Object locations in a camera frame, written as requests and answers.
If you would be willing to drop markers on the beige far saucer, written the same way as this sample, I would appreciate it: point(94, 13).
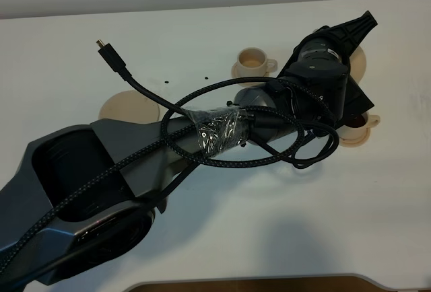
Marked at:
point(240, 71)

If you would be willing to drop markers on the beige teapot saucer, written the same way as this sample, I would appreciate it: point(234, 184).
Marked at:
point(130, 106)

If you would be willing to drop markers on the beige near teacup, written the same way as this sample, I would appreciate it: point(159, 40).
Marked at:
point(358, 126)

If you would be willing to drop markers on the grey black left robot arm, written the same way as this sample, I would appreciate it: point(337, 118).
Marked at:
point(89, 193)

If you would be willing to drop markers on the beige far teacup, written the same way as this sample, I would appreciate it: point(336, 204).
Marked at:
point(255, 57)

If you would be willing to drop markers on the beige near saucer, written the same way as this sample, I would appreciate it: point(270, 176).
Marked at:
point(353, 140)

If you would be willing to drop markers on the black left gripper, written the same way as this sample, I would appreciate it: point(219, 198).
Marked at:
point(336, 89)

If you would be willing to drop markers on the beige teacup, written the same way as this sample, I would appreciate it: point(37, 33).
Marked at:
point(255, 57)
point(358, 126)

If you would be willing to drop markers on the beige teapot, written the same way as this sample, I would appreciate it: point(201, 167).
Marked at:
point(357, 60)

